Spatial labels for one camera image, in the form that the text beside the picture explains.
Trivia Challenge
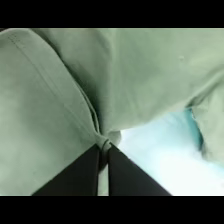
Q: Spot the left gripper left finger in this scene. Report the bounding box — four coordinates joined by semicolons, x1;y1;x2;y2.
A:
31;143;101;197

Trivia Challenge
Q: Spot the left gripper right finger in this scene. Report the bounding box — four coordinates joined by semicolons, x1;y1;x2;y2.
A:
107;143;173;197

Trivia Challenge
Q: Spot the green T-shirt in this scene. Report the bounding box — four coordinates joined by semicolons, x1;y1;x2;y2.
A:
0;28;224;197

